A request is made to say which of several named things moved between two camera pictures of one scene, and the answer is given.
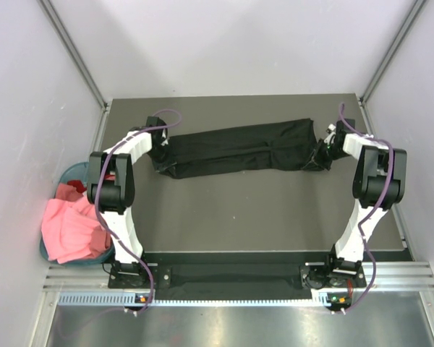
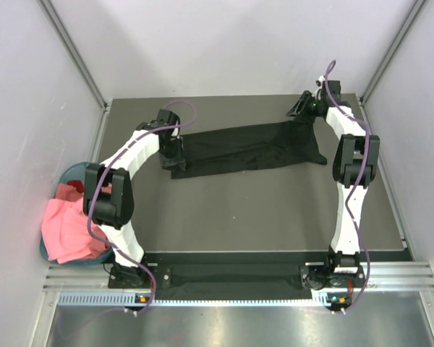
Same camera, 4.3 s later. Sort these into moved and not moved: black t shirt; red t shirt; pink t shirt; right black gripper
Moved: right black gripper
Not moved: pink t shirt; red t shirt; black t shirt
